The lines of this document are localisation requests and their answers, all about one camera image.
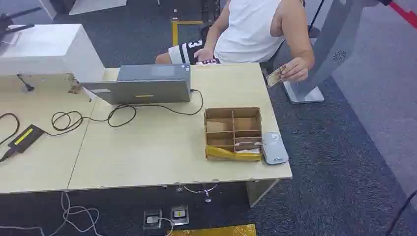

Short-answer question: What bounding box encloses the person's right hand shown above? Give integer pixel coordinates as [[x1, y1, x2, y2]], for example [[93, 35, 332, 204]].
[[194, 47, 215, 63]]

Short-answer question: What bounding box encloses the person's left hand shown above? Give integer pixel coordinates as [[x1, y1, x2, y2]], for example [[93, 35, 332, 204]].
[[280, 58, 309, 83]]

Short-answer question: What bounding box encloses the yellow floor tape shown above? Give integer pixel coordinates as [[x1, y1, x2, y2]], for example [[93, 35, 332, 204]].
[[171, 20, 203, 47]]

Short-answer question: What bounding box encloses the grey kiosk stand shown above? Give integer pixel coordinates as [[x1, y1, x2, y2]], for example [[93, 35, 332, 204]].
[[282, 0, 380, 104]]

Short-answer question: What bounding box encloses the person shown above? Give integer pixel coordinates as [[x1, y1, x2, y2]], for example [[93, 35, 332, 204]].
[[155, 0, 316, 66]]

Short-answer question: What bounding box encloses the black pole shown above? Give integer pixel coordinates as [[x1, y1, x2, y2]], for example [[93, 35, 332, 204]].
[[307, 0, 327, 39]]

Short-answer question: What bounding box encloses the grey laptop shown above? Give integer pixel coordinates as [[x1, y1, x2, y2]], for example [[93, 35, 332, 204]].
[[80, 63, 192, 105]]

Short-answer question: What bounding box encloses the wooden divided card box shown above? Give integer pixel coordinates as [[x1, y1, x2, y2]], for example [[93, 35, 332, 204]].
[[204, 107, 264, 162]]

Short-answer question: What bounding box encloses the white card reader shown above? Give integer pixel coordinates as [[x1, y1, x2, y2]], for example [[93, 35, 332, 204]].
[[262, 131, 290, 166]]

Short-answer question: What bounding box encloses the yellow tape strip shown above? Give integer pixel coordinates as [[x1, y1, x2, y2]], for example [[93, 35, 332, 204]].
[[205, 146, 263, 162]]

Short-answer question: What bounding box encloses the white furniture panel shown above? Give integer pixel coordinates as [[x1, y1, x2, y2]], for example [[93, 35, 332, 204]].
[[39, 0, 128, 20]]

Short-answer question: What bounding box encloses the red barrier strip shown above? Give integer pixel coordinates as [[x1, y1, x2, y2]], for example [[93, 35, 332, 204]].
[[389, 0, 417, 30]]

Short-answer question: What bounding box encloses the pale desk leg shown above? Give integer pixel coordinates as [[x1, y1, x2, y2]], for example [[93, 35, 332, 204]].
[[246, 179, 280, 208]]

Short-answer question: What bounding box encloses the white cabinet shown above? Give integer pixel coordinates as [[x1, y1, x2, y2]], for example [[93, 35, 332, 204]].
[[0, 23, 106, 83]]

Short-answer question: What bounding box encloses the chipped pale wooden board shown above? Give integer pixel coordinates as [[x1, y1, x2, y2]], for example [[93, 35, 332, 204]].
[[0, 72, 82, 96]]

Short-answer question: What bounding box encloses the steel floor socket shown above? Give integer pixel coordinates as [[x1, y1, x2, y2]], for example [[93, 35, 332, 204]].
[[171, 205, 190, 226], [143, 210, 163, 230]]

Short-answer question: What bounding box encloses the yellow plastic bag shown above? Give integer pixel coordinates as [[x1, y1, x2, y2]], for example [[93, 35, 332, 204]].
[[169, 224, 257, 236]]

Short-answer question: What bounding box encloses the small black plug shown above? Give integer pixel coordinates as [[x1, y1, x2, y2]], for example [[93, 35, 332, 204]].
[[16, 74, 35, 93]]

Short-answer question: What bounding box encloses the black power adapter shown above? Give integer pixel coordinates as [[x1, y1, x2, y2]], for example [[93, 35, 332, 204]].
[[7, 124, 46, 154]]

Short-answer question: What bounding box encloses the black tripod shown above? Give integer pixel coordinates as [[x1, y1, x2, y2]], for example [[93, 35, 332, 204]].
[[0, 7, 43, 43]]

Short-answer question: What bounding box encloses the black laptop charger cable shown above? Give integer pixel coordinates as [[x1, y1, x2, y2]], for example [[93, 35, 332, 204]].
[[44, 88, 204, 137]]

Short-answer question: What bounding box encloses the thin wire under desk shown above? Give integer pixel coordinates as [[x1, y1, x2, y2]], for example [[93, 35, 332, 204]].
[[182, 184, 218, 203]]

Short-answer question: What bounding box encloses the short white socket cable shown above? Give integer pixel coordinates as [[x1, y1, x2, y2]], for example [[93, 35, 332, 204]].
[[159, 217, 175, 236]]

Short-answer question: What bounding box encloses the black floor cable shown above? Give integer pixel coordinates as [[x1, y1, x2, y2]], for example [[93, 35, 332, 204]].
[[384, 190, 417, 236]]

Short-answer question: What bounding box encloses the white floor cable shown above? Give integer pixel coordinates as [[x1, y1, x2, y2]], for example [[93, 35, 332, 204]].
[[0, 192, 102, 236]]

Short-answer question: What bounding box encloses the black mains cord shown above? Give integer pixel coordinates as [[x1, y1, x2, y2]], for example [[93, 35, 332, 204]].
[[0, 113, 20, 163]]

